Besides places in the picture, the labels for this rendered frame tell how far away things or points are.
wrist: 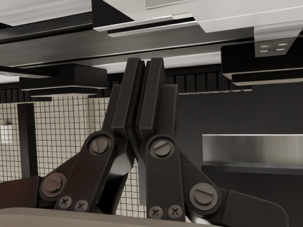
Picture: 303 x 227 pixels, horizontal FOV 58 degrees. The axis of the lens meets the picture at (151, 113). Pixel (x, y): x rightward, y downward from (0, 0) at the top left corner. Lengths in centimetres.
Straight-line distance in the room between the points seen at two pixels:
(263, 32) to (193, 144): 51
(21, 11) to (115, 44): 23
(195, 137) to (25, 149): 83
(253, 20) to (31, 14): 19
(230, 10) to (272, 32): 7
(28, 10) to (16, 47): 35
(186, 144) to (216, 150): 53
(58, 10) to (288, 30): 19
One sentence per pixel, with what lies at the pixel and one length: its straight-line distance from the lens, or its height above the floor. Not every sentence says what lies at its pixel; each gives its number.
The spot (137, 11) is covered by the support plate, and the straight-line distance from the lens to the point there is 18.
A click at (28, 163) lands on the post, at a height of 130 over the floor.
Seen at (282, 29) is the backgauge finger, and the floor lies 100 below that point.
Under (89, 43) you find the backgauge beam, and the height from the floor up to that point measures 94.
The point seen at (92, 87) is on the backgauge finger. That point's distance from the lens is 52.
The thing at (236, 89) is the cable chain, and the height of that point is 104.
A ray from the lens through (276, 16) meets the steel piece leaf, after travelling 21.
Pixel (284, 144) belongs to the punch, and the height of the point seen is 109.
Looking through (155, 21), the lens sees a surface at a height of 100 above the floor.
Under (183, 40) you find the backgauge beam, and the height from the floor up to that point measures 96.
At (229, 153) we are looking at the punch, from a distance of 19.
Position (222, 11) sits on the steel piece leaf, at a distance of 18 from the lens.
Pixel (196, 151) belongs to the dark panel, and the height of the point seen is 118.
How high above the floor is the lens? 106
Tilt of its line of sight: 2 degrees up
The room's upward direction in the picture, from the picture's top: 177 degrees clockwise
